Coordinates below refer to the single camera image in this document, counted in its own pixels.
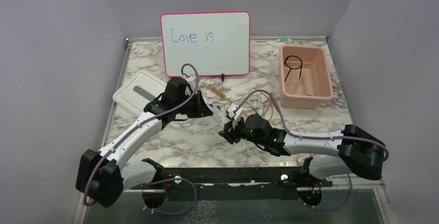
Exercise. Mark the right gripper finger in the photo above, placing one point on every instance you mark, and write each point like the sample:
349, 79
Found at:
228, 136
229, 127

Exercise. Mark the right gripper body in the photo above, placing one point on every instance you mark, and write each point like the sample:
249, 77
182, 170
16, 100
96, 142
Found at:
240, 130

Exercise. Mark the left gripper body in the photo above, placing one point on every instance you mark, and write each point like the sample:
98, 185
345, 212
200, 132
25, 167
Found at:
191, 106

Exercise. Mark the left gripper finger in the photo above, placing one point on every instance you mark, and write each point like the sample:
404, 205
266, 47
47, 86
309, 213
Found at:
179, 115
203, 109

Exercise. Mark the black metal ring support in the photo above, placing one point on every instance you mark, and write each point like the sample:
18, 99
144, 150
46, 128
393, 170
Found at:
288, 63

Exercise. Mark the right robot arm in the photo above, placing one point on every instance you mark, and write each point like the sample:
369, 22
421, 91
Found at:
351, 150

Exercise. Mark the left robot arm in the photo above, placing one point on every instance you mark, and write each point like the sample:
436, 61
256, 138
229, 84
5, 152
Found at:
104, 174

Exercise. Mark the yellow rubber tubing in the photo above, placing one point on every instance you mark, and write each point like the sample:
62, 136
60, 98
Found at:
266, 108

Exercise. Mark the white plastic bin lid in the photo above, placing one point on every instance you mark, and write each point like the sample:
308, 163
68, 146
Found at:
140, 89

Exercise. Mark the pink-framed whiteboard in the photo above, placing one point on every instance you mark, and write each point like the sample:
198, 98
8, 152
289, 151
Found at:
215, 43

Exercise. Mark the pink plastic bin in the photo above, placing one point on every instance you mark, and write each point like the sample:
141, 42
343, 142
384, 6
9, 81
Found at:
315, 73

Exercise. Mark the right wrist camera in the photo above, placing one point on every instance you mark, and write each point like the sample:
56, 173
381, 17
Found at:
233, 112

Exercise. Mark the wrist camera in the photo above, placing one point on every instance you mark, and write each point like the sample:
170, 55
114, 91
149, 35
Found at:
233, 112
189, 79

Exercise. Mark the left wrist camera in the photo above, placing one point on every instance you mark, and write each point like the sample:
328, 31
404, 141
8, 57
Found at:
189, 79

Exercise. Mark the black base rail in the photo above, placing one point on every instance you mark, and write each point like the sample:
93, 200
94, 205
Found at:
222, 184

